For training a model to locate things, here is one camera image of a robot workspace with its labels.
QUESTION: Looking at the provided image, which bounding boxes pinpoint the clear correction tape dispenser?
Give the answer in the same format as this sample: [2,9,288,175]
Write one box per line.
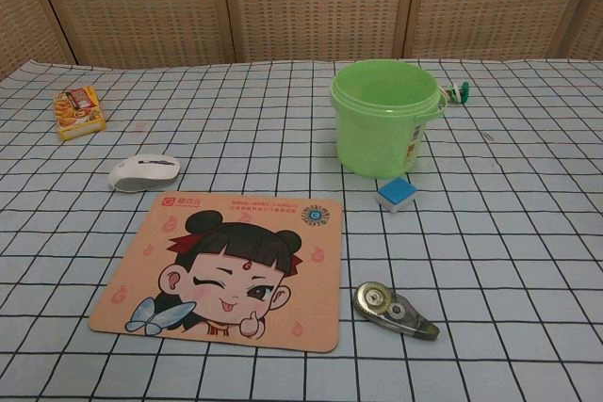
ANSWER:
[353,281,441,342]

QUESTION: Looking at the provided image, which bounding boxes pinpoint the colourful feather shuttlecock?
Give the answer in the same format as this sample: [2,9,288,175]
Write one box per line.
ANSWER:
[440,81,472,105]

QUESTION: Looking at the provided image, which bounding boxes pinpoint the blue white square block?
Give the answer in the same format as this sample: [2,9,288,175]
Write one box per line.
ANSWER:
[375,177,415,213]

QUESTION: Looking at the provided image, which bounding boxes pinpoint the yellow food box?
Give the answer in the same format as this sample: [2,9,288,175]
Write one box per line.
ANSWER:
[53,85,107,142]

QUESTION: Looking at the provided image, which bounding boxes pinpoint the white computer mouse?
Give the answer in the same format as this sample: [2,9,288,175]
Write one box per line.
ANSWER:
[107,153,182,193]

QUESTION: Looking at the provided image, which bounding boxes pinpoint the green plastic bucket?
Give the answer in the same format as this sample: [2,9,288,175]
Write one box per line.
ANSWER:
[329,60,448,180]

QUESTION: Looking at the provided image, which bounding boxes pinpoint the blue checked tablecloth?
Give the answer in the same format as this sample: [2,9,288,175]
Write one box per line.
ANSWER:
[0,56,603,402]

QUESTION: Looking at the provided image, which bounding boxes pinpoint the cartoon girl mouse pad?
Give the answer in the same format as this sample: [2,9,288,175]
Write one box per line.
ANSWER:
[88,192,348,355]

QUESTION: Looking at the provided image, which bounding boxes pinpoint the woven folding screen panel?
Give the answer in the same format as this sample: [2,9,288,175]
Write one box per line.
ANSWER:
[21,0,236,69]
[220,0,418,64]
[0,0,79,81]
[398,0,595,62]
[548,0,603,60]

